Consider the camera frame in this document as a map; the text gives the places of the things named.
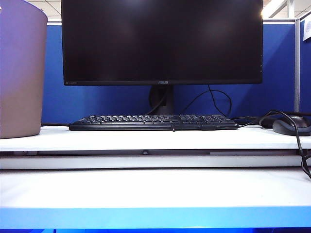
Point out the black monitor stand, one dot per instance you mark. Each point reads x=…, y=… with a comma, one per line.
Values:
x=169, y=97

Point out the black Asus monitor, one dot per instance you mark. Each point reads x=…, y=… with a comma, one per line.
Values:
x=160, y=41

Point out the black and grey Logitech mouse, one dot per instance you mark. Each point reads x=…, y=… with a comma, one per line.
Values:
x=284, y=128

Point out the black Logitech keyboard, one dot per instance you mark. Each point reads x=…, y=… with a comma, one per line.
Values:
x=109, y=121

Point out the grey partition post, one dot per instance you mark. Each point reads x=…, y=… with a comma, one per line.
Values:
x=297, y=72

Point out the white paper note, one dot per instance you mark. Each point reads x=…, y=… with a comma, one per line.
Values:
x=307, y=30

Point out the ceiling light panel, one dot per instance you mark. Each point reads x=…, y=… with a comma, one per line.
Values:
x=273, y=7

